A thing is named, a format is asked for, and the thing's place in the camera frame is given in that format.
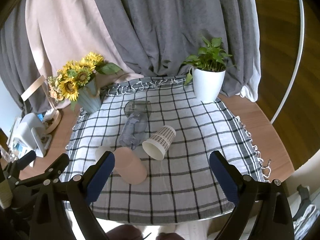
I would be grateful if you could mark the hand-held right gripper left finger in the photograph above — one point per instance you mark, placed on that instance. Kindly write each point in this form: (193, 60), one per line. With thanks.
(100, 177)

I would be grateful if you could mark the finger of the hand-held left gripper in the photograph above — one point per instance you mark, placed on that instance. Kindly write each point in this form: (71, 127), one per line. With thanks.
(56, 165)
(23, 158)

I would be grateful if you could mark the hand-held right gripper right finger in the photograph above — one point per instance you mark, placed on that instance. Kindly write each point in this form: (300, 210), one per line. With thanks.
(225, 180)

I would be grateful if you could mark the pink plastic cup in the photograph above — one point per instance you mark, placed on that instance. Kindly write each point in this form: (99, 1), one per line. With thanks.
(130, 166)

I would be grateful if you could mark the clear glass cup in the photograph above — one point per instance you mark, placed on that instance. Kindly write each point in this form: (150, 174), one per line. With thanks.
(132, 130)

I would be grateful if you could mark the checked paper cup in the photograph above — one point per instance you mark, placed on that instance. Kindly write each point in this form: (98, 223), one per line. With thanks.
(162, 136)

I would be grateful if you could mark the grey tinted glass cup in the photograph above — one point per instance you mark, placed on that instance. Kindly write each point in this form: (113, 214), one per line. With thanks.
(136, 107)

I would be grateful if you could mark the white blue box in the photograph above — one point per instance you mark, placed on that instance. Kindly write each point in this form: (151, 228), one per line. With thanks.
(15, 145)

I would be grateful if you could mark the white plastic device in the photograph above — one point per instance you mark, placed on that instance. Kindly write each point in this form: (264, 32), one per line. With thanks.
(27, 127)

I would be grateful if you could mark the round wooden tray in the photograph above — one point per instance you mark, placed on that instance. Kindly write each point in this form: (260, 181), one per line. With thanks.
(57, 120)

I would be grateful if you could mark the black white checked tablecloth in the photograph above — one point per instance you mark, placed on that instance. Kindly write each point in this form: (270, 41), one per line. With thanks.
(175, 180)

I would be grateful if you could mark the blue ribbed vase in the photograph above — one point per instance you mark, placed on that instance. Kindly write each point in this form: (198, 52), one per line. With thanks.
(88, 100)

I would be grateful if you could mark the peach artificial flowers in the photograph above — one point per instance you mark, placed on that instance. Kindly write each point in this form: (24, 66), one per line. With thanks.
(53, 90)

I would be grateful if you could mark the grey white cloth pile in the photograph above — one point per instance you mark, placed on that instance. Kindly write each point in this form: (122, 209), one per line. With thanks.
(307, 212)

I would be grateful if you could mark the sunflower bouquet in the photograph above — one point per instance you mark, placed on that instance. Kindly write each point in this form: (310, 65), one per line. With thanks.
(75, 75)

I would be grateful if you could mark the narrow grey curtain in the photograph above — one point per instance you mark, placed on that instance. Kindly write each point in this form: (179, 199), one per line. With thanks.
(12, 67)

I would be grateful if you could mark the white sheer curtain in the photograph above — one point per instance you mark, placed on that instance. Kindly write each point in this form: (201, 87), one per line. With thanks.
(252, 90)

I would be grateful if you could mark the white ribbed plant pot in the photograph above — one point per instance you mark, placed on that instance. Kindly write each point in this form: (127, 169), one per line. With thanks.
(207, 85)

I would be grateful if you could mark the green leafy plant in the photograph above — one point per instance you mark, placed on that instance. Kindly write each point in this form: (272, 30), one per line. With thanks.
(210, 57)

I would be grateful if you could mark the pink curtain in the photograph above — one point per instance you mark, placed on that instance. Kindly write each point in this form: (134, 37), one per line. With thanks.
(70, 30)

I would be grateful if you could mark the white curved hoop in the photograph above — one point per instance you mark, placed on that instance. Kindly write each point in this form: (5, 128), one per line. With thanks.
(301, 42)

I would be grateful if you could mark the wide grey curtain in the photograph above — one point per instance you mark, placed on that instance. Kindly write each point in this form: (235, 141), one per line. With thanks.
(162, 30)

